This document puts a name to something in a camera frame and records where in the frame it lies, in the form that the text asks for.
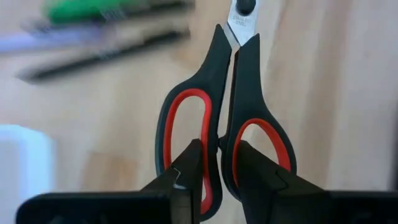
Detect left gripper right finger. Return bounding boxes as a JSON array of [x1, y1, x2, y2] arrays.
[[236, 139, 326, 224]]

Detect lilac grey pen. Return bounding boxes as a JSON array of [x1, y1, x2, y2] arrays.
[[0, 29, 126, 54]]

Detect thin black pen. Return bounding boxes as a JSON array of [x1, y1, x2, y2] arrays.
[[17, 29, 191, 83]]

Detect black and red scissors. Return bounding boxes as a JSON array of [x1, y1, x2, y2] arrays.
[[154, 0, 298, 223]]

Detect green marker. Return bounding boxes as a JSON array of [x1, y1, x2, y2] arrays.
[[43, 0, 150, 26]]

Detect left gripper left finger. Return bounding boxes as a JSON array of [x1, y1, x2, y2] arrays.
[[140, 138, 205, 224]]

